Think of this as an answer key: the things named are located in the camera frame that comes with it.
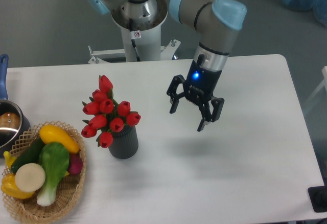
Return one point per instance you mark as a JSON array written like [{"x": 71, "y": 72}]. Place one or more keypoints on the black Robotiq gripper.
[{"x": 198, "y": 89}]

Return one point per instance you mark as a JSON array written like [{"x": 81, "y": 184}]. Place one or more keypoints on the red tulip bouquet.
[{"x": 109, "y": 116}]

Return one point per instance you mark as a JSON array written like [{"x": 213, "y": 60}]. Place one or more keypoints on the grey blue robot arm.
[{"x": 217, "y": 21}]

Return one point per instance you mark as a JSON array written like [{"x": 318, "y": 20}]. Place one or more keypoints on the dark grey ribbed vase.
[{"x": 125, "y": 143}]

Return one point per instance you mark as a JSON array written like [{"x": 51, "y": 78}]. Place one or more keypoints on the purple red radish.
[{"x": 75, "y": 164}]

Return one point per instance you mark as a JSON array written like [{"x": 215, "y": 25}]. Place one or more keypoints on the yellow squash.
[{"x": 51, "y": 133}]

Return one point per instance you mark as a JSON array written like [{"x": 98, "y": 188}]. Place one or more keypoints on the green bok choy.
[{"x": 54, "y": 159}]

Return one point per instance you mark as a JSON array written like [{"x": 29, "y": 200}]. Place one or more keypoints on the black device at table edge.
[{"x": 318, "y": 198}]

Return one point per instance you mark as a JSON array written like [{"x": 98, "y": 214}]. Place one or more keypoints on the green cucumber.
[{"x": 30, "y": 155}]

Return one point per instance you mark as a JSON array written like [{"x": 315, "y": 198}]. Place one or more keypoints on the yellow banana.
[{"x": 9, "y": 159}]

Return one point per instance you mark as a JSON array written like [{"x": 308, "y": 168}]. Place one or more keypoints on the woven wicker basket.
[{"x": 68, "y": 191}]

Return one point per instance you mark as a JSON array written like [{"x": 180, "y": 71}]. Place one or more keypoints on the yellow bell pepper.
[{"x": 10, "y": 188}]

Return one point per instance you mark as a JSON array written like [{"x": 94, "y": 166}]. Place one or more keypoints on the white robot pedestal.
[{"x": 138, "y": 46}]

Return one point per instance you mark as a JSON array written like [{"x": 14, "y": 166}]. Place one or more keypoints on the white frame at right edge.
[{"x": 316, "y": 94}]

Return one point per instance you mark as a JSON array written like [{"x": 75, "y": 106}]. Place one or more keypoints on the blue handled saucepan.
[{"x": 13, "y": 121}]

